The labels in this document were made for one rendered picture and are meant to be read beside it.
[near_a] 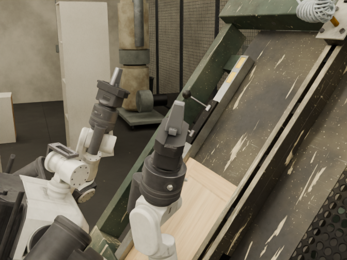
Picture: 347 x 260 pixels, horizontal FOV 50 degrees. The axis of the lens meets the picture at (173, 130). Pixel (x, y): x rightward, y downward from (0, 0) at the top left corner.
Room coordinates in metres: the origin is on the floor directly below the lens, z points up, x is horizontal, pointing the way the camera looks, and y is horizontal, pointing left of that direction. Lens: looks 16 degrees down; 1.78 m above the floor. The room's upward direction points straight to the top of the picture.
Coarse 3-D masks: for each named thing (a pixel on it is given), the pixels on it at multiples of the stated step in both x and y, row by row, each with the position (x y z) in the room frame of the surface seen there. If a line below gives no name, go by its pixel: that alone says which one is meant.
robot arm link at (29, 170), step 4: (28, 164) 1.11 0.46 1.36; (32, 164) 1.09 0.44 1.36; (24, 168) 1.09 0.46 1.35; (28, 168) 1.08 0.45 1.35; (32, 168) 1.08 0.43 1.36; (16, 172) 1.09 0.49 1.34; (20, 172) 1.08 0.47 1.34; (24, 172) 1.08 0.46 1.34; (28, 172) 1.07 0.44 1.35; (32, 172) 1.07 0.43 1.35; (36, 172) 1.07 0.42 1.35; (32, 176) 1.07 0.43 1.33; (36, 176) 1.07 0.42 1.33
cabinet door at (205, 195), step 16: (192, 160) 1.37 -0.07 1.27; (192, 176) 1.30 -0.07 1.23; (208, 176) 1.24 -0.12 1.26; (192, 192) 1.25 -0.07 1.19; (208, 192) 1.19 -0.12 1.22; (224, 192) 1.13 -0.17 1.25; (192, 208) 1.19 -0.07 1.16; (208, 208) 1.14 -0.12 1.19; (176, 224) 1.20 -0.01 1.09; (192, 224) 1.14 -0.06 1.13; (208, 224) 1.09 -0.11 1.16; (176, 240) 1.14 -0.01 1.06; (192, 240) 1.09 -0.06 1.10; (128, 256) 1.26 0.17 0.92; (144, 256) 1.20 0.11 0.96; (192, 256) 1.05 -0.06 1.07
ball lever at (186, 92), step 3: (186, 90) 1.46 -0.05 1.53; (189, 90) 1.47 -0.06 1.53; (183, 93) 1.46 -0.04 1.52; (186, 93) 1.46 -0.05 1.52; (189, 93) 1.46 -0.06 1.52; (183, 96) 1.46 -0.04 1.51; (186, 96) 1.46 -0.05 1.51; (189, 96) 1.46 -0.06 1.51; (192, 96) 1.47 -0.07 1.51; (192, 99) 1.47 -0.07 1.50; (195, 99) 1.46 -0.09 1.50; (198, 102) 1.46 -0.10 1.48; (201, 102) 1.46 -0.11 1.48; (204, 105) 1.46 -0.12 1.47; (207, 105) 1.46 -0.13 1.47; (210, 105) 1.45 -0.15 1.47; (207, 108) 1.45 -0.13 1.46
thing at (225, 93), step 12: (252, 60) 1.52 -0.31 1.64; (240, 72) 1.49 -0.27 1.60; (228, 84) 1.49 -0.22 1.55; (216, 96) 1.49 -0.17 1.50; (228, 96) 1.47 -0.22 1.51; (216, 108) 1.45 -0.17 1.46; (216, 120) 1.45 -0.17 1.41; (204, 132) 1.42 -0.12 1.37; (192, 144) 1.40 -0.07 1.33; (192, 156) 1.40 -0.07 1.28; (132, 240) 1.28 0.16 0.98; (120, 252) 1.28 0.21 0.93
